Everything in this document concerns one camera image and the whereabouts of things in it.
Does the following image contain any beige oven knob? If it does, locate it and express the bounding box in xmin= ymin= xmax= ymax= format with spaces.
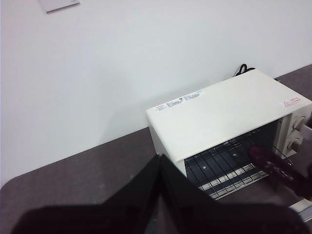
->
xmin=286 ymin=137 xmax=303 ymax=153
xmin=293 ymin=116 xmax=308 ymax=131

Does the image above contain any purple toy eggplant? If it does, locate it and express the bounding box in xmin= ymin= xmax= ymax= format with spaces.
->
xmin=247 ymin=145 xmax=305 ymax=193

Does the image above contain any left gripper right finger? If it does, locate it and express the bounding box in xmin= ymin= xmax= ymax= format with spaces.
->
xmin=151 ymin=155 xmax=305 ymax=234

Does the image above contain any metal wire oven rack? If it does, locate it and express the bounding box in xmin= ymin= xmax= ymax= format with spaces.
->
xmin=184 ymin=136 xmax=294 ymax=201

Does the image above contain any oven door with beige handle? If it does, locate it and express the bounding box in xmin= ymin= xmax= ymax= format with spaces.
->
xmin=289 ymin=197 xmax=312 ymax=221

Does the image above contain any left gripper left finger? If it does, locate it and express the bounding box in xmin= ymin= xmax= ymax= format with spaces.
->
xmin=11 ymin=155 xmax=161 ymax=234

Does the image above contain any cream Toshiba toaster oven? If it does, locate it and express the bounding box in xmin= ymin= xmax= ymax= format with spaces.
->
xmin=145 ymin=68 xmax=312 ymax=180

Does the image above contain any black power cable with plug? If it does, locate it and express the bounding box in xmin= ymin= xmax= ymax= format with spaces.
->
xmin=234 ymin=63 xmax=256 ymax=78

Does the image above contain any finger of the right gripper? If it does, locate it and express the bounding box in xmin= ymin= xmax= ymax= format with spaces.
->
xmin=301 ymin=123 xmax=312 ymax=176

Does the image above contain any white wall socket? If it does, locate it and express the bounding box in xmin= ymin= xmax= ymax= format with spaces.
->
xmin=39 ymin=0 xmax=81 ymax=15

